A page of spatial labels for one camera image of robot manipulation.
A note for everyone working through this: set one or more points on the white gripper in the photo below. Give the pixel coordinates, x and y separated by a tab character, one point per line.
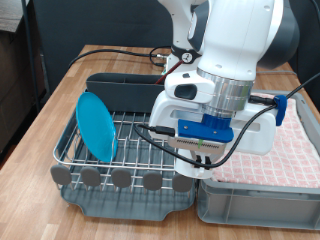
260	136

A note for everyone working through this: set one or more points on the brown wooden spoon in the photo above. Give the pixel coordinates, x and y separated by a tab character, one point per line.
170	70

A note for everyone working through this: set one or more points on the blue plate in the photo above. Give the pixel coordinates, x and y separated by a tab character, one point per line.
95	126

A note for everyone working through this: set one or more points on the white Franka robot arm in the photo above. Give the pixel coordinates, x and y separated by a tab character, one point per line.
240	36

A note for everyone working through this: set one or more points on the grey dish drying rack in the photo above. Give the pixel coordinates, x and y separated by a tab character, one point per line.
116	206

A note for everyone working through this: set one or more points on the grey plastic crate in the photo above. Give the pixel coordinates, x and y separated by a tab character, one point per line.
253	206

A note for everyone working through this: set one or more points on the pink checked towel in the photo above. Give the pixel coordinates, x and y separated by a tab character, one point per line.
293	160

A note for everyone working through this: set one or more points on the dark grey cutlery holder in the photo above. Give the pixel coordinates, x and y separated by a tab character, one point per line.
126	93

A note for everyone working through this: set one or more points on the dark cabinet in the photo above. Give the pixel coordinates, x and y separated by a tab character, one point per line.
13	83

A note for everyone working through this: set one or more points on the black metal pole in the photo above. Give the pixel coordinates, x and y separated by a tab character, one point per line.
29	50

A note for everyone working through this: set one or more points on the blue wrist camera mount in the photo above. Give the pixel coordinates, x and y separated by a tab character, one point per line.
203	131

